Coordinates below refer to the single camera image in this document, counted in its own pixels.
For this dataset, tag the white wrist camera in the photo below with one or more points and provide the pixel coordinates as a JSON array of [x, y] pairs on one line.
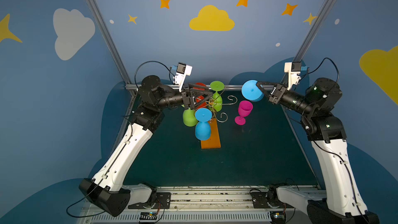
[[293, 71], [182, 71]]

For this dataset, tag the right aluminium corner post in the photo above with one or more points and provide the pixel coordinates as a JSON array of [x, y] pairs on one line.
[[315, 27]]

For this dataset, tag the black mounting plate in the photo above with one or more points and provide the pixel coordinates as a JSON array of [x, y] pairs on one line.
[[162, 201], [259, 200]]

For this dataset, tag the red wine glass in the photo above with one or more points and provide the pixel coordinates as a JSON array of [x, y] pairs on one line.
[[200, 98]]

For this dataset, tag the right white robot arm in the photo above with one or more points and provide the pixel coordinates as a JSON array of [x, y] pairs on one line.
[[343, 203]]

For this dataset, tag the back green wine glass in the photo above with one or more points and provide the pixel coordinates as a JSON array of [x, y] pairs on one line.
[[217, 87]]

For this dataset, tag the horizontal aluminium back rail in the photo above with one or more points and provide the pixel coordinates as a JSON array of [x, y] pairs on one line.
[[133, 87]]

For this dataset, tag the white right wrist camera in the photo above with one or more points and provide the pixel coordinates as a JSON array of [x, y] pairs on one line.
[[293, 71]]

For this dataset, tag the gold wire glass rack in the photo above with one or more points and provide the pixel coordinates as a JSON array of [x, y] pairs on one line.
[[221, 116]]

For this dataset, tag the aluminium corner post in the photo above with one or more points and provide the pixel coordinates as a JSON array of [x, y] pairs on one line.
[[93, 6], [315, 27]]

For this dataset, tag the right small circuit board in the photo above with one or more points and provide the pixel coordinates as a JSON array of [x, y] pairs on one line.
[[278, 218]]

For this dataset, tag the orange wooden rack base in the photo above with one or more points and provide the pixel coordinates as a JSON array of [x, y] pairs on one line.
[[214, 141]]

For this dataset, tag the pink wine glass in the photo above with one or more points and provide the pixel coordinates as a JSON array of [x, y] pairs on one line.
[[244, 110]]

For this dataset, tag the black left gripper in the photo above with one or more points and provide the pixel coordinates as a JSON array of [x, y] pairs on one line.
[[187, 98]]

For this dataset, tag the blue wine glass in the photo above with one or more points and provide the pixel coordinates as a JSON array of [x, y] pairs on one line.
[[251, 92], [203, 129]]

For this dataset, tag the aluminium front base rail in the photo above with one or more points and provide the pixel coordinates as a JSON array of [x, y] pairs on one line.
[[201, 205]]

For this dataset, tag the left small circuit board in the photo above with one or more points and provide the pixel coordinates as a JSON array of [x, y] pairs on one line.
[[147, 217]]

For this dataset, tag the left aluminium corner post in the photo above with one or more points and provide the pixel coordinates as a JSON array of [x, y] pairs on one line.
[[93, 6]]

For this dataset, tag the green wine glass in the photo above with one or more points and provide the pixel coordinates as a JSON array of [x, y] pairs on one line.
[[217, 87], [189, 118]]

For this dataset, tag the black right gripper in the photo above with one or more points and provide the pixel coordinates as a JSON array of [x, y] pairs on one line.
[[276, 93]]

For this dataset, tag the front green wine glass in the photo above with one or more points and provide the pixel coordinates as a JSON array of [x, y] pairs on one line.
[[189, 118]]

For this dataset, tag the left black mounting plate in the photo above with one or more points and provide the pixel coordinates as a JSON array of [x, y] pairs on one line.
[[162, 201]]

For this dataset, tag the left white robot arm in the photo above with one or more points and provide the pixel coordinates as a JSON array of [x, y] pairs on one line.
[[104, 189]]

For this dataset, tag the small circuit board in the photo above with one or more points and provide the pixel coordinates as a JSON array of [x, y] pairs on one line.
[[147, 217], [278, 218]]

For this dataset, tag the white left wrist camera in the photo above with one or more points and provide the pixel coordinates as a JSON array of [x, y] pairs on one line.
[[182, 71]]

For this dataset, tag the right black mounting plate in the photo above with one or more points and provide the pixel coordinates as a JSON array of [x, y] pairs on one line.
[[259, 200]]

